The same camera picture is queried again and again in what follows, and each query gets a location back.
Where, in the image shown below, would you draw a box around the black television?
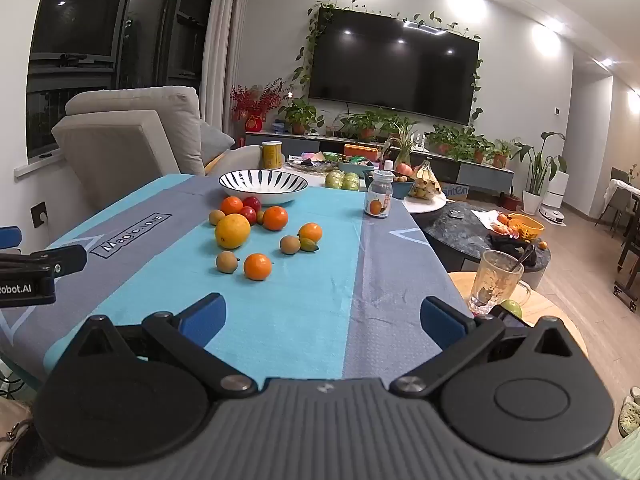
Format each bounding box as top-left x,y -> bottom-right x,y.
307,8 -> 480,126

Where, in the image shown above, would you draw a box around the white blue striped bowl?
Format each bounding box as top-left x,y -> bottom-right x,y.
218,170 -> 309,206

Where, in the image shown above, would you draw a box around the tray of snacks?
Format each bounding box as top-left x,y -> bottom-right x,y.
287,152 -> 341,173

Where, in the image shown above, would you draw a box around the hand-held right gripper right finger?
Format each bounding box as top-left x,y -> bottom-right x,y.
390,296 -> 576,396

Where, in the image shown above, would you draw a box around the glass mug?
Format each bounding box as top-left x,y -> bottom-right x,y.
467,250 -> 532,316

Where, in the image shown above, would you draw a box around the yellow citrus fruit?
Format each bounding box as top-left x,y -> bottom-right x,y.
215,213 -> 251,250

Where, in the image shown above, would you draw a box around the orange colander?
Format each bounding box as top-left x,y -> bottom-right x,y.
507,213 -> 545,241

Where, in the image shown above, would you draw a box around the dark marble table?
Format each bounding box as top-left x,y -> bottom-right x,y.
417,200 -> 551,273

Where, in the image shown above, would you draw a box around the dark window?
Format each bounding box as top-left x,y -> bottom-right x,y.
25,0 -> 221,161

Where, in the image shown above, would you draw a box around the white round coffee table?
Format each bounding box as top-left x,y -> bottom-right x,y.
235,157 -> 447,216

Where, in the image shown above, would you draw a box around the banana bunch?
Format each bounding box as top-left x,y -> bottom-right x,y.
407,159 -> 443,201

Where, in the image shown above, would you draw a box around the grey television cabinet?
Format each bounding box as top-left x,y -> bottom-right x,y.
245,131 -> 516,192

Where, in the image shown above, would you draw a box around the metal spoon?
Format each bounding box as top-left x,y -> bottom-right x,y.
512,242 -> 536,268

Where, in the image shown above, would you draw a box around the teal bowl of longans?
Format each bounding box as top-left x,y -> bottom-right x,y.
363,170 -> 416,200

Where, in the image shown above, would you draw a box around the red berry plant in vase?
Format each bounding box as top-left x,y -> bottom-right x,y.
230,78 -> 288,133

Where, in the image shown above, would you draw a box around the round wooden side table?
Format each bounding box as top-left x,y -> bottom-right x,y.
447,271 -> 588,361

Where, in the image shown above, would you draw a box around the potted green plant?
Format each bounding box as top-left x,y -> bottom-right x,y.
425,125 -> 476,157
340,110 -> 381,142
470,135 -> 496,165
380,115 -> 418,141
280,97 -> 323,136
492,140 -> 521,170

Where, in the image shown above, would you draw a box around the beige sofa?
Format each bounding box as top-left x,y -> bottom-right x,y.
51,86 -> 266,211

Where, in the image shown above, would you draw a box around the grey slippers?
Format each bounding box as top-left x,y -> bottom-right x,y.
619,394 -> 640,437

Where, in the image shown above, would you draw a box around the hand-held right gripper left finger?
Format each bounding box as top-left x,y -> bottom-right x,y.
70,292 -> 257,395

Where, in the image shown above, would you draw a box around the tall plant in white pot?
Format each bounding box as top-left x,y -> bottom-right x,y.
512,131 -> 568,216

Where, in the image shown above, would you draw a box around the dining chair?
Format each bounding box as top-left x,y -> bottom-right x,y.
597,167 -> 633,233

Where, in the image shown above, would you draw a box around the white curtain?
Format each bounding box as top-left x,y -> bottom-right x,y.
202,0 -> 251,136

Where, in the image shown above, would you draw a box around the glass vase with plant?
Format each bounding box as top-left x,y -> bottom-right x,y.
385,125 -> 418,166

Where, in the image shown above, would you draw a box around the white robot vacuum dock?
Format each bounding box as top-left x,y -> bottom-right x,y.
540,170 -> 571,223

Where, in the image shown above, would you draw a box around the blue grey tablecloth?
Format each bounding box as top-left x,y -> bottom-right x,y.
0,174 -> 473,396

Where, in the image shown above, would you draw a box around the teal basket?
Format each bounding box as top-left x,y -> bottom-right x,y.
337,157 -> 376,178

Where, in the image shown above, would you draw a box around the grey cushion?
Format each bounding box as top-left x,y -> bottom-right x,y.
200,119 -> 236,166

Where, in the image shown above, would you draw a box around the clear bottle with orange label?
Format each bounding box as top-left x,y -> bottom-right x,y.
364,170 -> 395,219

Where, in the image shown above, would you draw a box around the green ivy vine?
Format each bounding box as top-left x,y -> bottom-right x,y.
291,0 -> 485,123

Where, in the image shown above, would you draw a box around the pack of green apples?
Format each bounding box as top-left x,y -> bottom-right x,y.
325,171 -> 361,192

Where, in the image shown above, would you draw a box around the beige bag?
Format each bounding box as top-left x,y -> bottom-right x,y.
0,400 -> 38,478

